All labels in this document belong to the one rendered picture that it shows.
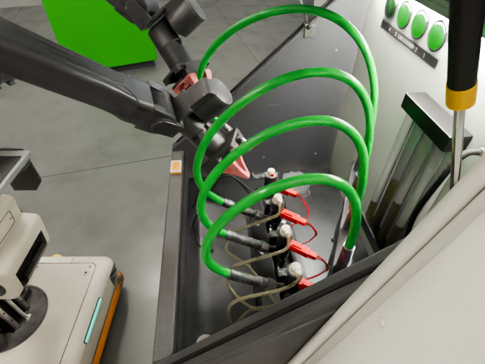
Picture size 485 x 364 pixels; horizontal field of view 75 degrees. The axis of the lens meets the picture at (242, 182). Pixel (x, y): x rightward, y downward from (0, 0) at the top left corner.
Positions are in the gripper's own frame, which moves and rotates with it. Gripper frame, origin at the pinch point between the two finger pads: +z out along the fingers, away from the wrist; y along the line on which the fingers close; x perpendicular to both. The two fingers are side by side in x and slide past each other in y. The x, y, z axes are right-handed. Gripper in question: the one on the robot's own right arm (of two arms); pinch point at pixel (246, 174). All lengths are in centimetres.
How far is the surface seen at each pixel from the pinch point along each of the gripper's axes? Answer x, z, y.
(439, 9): 7.0, -3.2, 43.8
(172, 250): -11.6, 0.8, -22.0
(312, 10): 6.8, -16.1, 28.8
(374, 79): 5.3, 0.2, 30.8
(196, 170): -11.5, -12.1, 1.5
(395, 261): -33.5, -1.7, 27.6
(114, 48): 272, -69, -185
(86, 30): 260, -96, -184
